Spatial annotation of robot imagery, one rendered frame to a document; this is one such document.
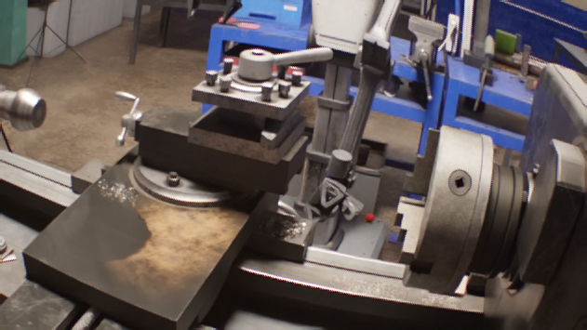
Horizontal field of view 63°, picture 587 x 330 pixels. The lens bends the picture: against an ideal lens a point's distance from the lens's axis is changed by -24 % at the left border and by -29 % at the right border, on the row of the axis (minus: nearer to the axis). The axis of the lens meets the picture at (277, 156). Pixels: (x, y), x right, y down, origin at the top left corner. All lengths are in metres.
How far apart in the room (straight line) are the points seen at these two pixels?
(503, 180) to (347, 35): 1.19
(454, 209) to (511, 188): 0.12
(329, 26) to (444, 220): 1.26
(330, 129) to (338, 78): 0.18
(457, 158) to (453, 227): 0.09
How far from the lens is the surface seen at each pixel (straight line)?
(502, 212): 0.83
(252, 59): 1.09
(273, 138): 1.03
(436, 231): 0.78
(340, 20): 1.94
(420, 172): 0.88
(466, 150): 0.82
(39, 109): 1.12
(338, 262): 1.19
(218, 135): 1.09
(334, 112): 2.07
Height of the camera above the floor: 1.49
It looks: 25 degrees down
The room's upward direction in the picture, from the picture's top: 8 degrees clockwise
